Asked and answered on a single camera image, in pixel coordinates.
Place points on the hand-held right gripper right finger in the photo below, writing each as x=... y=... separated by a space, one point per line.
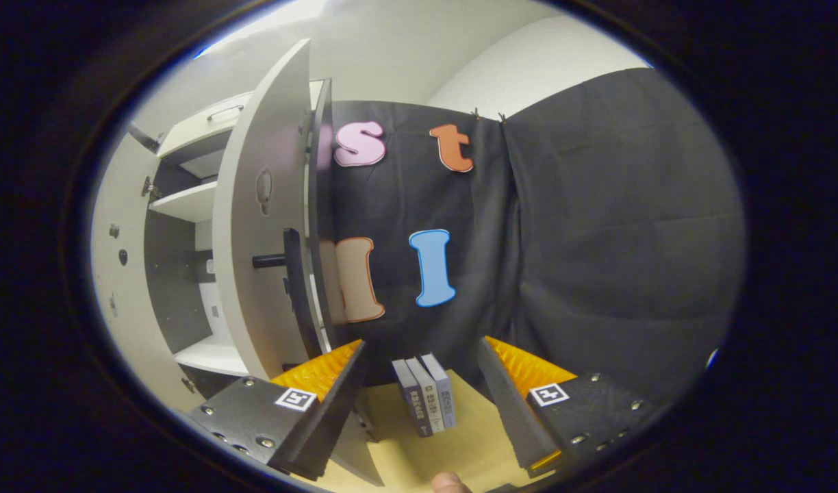
x=508 y=411

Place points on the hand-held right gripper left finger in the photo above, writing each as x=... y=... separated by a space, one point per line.
x=337 y=404

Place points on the white and grey cabinet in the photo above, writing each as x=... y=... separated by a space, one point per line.
x=183 y=202

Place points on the dark blue book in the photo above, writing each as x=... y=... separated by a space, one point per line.
x=412 y=404

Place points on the white spine book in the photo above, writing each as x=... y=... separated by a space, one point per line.
x=429 y=400

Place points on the black backdrop cloth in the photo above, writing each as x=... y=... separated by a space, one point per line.
x=597 y=239

